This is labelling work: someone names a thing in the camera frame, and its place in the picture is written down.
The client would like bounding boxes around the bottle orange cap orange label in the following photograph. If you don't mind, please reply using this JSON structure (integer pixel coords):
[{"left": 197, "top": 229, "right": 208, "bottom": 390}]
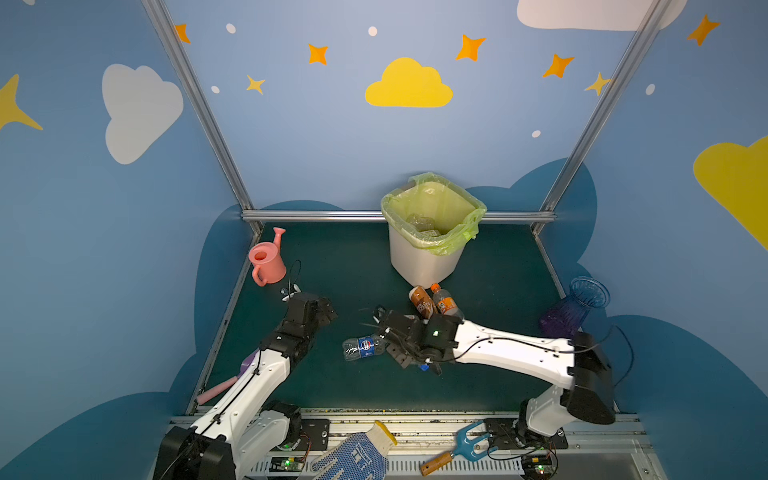
[{"left": 430, "top": 283, "right": 465, "bottom": 319}]

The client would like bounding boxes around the pepsi bottle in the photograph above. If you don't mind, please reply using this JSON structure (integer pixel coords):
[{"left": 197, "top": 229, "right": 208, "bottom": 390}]
[{"left": 342, "top": 335, "right": 387, "bottom": 362}]

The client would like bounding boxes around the bottle green white label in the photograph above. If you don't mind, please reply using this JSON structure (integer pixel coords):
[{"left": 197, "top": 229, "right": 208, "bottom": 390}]
[{"left": 407, "top": 214, "right": 442, "bottom": 237}]

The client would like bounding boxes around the brown tea bottle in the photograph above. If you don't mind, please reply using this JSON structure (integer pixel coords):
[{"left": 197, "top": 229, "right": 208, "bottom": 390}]
[{"left": 408, "top": 285, "right": 438, "bottom": 320}]

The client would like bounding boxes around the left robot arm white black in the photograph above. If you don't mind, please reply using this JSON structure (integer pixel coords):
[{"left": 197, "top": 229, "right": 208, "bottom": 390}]
[{"left": 152, "top": 292, "right": 337, "bottom": 479}]

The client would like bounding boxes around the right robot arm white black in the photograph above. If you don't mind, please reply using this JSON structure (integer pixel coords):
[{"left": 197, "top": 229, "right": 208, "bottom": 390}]
[{"left": 373, "top": 306, "right": 616, "bottom": 446}]

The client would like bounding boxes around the white trash bin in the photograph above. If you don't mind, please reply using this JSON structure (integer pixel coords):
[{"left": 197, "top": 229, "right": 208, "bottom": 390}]
[{"left": 388, "top": 226, "right": 464, "bottom": 287}]

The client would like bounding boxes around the green bin liner bag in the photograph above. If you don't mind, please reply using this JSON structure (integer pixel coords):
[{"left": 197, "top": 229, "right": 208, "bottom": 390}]
[{"left": 380, "top": 172, "right": 487, "bottom": 256}]

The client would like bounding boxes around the pink watering can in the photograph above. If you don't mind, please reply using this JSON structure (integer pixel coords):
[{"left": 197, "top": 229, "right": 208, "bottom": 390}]
[{"left": 248, "top": 227, "right": 287, "bottom": 287}]

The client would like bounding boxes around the blue white work glove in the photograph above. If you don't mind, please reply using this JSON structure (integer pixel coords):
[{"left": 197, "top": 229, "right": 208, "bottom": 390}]
[{"left": 310, "top": 421, "right": 398, "bottom": 480}]

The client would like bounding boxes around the blue garden hand rake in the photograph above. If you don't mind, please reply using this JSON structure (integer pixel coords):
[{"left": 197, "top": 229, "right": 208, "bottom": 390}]
[{"left": 420, "top": 421, "right": 497, "bottom": 477}]

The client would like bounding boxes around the purple pink toy shovel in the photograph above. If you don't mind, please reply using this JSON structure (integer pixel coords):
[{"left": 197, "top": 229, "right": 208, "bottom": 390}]
[{"left": 196, "top": 352, "right": 256, "bottom": 405}]

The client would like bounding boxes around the purple blue glass vase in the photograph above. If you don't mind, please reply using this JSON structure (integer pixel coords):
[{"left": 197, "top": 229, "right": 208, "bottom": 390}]
[{"left": 539, "top": 276, "right": 611, "bottom": 338}]

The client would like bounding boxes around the left circuit board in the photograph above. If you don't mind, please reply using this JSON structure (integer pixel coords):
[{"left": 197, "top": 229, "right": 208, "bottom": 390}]
[{"left": 269, "top": 457, "right": 305, "bottom": 474}]

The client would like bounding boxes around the circuit board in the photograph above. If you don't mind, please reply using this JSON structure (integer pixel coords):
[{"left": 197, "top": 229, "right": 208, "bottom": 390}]
[
  {"left": 269, "top": 457, "right": 305, "bottom": 474},
  {"left": 521, "top": 456, "right": 556, "bottom": 480}
]

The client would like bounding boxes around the right circuit board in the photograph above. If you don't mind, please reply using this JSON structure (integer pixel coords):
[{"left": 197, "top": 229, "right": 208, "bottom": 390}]
[{"left": 521, "top": 456, "right": 556, "bottom": 480}]

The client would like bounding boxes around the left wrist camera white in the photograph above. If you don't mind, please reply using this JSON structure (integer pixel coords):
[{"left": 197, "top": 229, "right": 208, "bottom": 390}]
[{"left": 280, "top": 284, "right": 301, "bottom": 302}]

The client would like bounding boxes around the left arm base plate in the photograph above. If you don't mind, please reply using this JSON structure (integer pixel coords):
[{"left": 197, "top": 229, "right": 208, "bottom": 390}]
[{"left": 276, "top": 419, "right": 330, "bottom": 452}]

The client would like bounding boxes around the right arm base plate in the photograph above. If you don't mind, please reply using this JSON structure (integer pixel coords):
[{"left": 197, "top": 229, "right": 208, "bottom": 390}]
[{"left": 483, "top": 417, "right": 569, "bottom": 450}]

